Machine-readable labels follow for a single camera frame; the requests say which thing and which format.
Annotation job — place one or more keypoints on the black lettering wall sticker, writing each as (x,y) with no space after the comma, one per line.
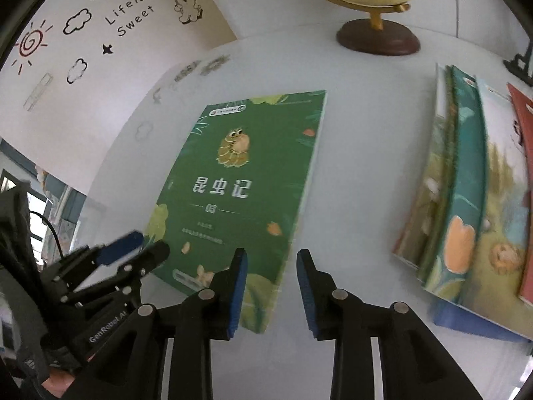
(134,23)

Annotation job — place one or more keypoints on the green caterpillar cover book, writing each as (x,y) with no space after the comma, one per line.
(233,200)

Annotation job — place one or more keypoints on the yellow desk globe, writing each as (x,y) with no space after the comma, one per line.
(377,37)

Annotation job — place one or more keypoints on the person's left hand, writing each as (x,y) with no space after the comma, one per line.
(58,385)

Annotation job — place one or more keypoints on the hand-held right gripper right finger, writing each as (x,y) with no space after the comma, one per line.
(306,296)

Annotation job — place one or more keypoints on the clear wall strip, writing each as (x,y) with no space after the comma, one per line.
(37,91)

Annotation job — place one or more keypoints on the red sun wall sticker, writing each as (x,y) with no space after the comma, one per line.
(31,43)

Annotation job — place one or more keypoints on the pond animals cover book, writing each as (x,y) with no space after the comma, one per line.
(499,200)

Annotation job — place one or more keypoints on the small cloud wall sticker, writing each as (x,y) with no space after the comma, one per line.
(77,71)

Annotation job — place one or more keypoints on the medium cloud wall sticker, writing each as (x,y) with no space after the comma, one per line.
(77,21)

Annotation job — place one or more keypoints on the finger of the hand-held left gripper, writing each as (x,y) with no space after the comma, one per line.
(120,246)
(152,254)

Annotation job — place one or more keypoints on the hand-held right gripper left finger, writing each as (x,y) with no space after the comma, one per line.
(240,291)

